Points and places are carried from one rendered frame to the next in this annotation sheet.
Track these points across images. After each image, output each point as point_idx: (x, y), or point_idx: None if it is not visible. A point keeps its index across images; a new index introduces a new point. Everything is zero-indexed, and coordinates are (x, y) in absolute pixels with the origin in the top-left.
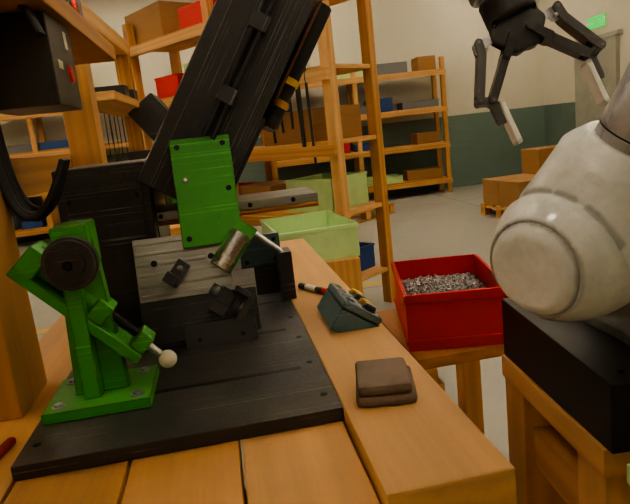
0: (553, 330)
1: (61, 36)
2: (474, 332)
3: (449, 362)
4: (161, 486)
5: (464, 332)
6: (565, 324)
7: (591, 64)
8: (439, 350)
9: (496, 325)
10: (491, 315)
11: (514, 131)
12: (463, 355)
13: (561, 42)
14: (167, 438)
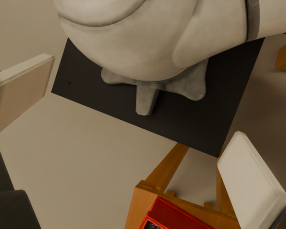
0: (244, 64)
1: None
2: (186, 217)
3: (217, 212)
4: None
5: (194, 223)
6: (224, 68)
7: (0, 76)
8: (218, 228)
9: (167, 208)
10: (169, 215)
11: (253, 145)
12: (204, 209)
13: None
14: None
